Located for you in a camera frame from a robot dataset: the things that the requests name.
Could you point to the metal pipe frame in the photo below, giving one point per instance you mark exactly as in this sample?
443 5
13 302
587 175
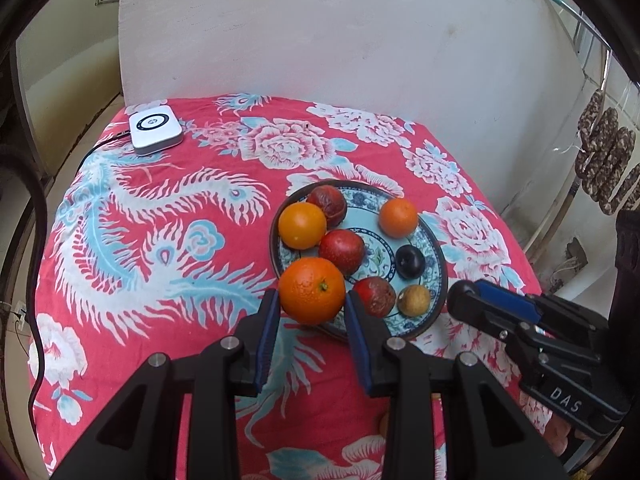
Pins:
590 110

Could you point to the blue patterned ceramic plate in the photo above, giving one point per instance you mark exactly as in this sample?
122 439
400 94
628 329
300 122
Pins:
380 255

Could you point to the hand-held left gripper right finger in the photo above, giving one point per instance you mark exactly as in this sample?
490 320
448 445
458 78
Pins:
357 345

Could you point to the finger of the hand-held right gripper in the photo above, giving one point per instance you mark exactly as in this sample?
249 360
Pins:
470 305
510 300

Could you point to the smooth dark red pomegranate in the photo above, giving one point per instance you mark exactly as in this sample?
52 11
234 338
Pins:
341 251

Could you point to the red floral printed tablecloth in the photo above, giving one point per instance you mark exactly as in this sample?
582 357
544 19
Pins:
175 240

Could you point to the large yellowish orange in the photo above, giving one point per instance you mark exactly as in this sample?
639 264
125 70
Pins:
302 226

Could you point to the large dark plum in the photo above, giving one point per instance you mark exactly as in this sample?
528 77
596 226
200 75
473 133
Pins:
410 261

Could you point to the white square device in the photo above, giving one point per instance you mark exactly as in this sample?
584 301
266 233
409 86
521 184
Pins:
154 130

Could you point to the wrinkled red pomegranate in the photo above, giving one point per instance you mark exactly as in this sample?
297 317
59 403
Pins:
327 205

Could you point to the tan longan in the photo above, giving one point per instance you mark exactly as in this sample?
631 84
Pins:
414 301

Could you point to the small orange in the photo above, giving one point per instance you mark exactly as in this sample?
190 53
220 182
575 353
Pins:
398 217

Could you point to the large red pomegranate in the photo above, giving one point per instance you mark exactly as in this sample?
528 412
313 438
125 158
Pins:
375 296

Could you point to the deep orange orange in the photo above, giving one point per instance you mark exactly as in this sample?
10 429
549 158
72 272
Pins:
311 291

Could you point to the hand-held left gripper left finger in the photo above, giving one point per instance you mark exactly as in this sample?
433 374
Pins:
270 330

